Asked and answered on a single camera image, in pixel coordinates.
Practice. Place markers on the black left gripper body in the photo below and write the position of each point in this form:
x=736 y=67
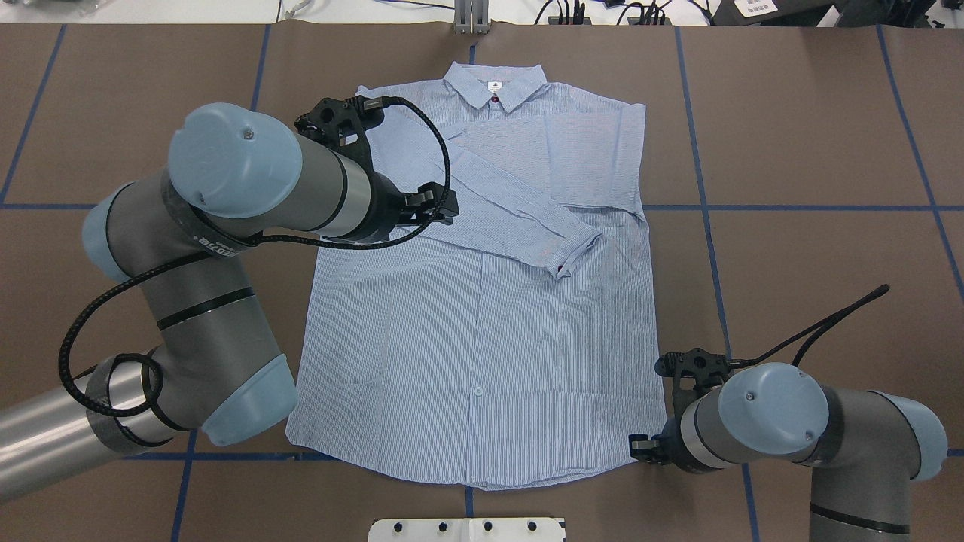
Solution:
x=386 y=203

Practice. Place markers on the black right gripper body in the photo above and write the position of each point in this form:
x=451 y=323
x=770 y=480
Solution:
x=669 y=446

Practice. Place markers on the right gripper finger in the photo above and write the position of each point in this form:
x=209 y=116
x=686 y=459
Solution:
x=647 y=449

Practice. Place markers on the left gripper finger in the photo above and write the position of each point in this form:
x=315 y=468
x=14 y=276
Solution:
x=432 y=202

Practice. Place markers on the light blue striped shirt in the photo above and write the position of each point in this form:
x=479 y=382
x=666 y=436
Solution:
x=514 y=348

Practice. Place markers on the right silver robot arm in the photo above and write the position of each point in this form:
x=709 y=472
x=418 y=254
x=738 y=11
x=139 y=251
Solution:
x=864 y=449

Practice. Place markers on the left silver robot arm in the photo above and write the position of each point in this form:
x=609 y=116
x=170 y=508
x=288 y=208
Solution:
x=233 y=180

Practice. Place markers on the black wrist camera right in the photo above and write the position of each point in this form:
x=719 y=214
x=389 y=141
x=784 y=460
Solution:
x=693 y=375

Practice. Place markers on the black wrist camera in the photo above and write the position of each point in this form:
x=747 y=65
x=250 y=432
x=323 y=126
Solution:
x=341 y=126
x=693 y=375

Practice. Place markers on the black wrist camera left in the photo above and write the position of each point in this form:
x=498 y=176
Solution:
x=341 y=126

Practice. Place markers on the aluminium frame post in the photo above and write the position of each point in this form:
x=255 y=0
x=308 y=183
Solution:
x=471 y=17

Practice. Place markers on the white camera mast base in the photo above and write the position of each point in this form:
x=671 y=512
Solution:
x=469 y=529

